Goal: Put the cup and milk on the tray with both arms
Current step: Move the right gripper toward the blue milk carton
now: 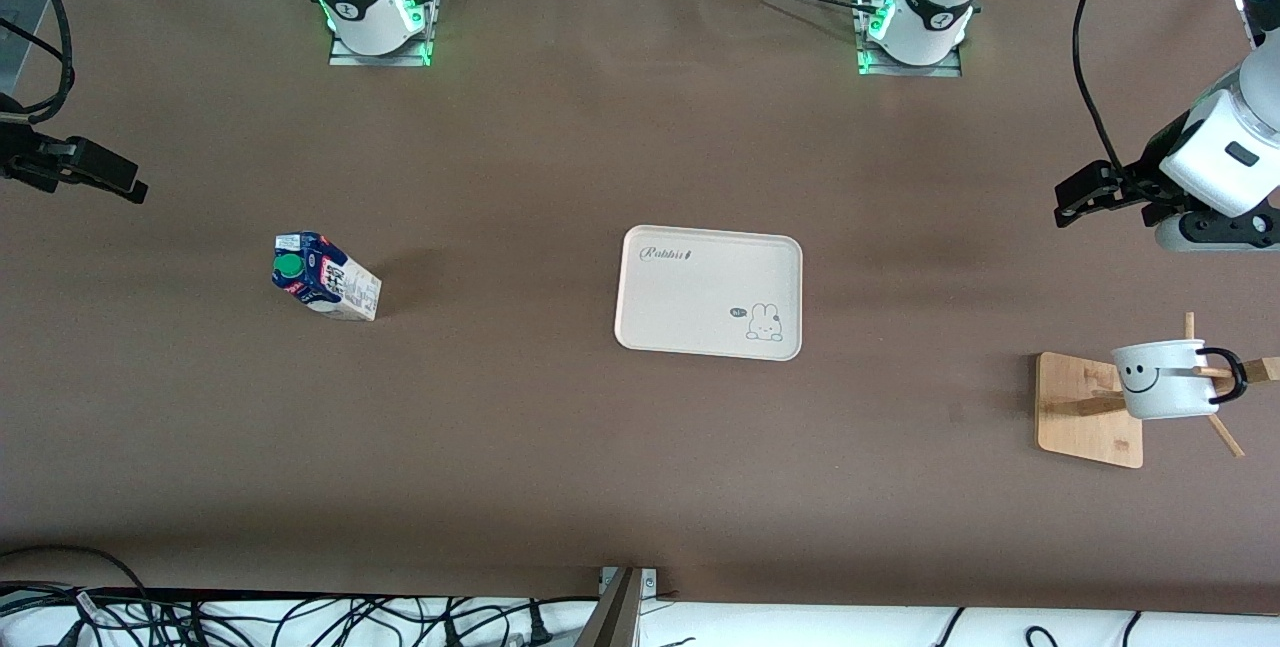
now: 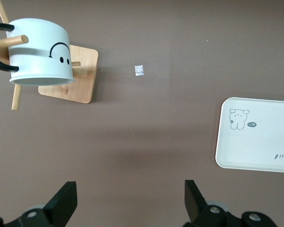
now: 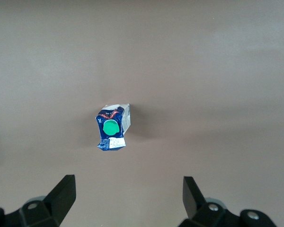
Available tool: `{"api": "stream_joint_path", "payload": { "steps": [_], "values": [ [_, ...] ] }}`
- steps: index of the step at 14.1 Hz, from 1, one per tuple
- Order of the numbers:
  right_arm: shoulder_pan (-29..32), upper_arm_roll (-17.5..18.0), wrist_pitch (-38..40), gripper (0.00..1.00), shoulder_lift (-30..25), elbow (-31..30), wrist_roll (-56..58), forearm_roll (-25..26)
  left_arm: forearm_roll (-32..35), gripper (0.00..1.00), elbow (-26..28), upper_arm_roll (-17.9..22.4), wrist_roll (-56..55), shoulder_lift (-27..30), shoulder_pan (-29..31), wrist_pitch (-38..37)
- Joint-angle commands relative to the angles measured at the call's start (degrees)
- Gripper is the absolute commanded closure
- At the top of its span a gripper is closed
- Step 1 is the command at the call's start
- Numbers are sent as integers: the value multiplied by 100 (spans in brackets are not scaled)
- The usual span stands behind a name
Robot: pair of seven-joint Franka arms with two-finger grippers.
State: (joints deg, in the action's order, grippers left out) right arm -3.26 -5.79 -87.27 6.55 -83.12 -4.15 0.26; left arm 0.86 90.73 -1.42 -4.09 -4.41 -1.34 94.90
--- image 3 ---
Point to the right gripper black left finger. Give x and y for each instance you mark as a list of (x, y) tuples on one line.
[(61, 201)]

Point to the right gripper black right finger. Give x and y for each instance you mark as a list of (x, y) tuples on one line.
[(191, 201)]

